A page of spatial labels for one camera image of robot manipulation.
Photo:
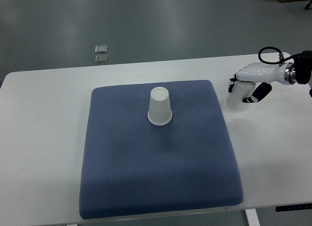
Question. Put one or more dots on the metal floor plate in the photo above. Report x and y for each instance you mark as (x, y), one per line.
(101, 49)
(101, 59)

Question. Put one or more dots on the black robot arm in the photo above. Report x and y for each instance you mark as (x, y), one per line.
(300, 71)

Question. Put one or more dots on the lower metal floor plate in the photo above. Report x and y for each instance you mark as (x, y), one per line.
(101, 59)

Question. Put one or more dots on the white paper cup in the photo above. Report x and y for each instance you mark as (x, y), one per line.
(241, 90)
(159, 112)

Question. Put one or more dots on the white paper cup on cushion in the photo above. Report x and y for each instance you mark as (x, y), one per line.
(159, 112)

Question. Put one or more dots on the blue fabric cushion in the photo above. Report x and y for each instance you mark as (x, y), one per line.
(132, 167)

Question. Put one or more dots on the black desk control panel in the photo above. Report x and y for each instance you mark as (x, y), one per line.
(293, 207)

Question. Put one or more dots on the black tripod leg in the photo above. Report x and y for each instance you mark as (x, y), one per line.
(308, 5)

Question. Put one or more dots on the upper metal floor plate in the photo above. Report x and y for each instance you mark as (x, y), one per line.
(101, 49)

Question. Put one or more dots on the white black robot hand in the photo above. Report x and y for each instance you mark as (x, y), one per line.
(261, 73)

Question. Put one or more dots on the white table leg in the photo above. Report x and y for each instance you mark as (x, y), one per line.
(252, 217)

